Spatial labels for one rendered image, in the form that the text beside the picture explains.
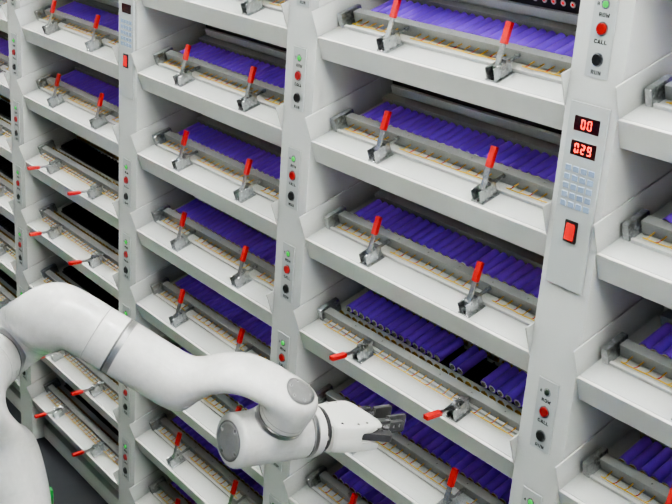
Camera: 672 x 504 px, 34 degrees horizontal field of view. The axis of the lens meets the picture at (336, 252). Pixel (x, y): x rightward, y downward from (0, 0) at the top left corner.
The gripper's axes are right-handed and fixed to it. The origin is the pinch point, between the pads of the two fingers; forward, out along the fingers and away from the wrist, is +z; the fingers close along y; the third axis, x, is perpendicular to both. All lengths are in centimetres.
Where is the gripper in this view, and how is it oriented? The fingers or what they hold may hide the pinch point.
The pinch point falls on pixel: (387, 418)
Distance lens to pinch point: 182.5
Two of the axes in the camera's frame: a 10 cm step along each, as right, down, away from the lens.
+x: 1.8, -9.6, -2.3
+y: 6.1, 2.9, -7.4
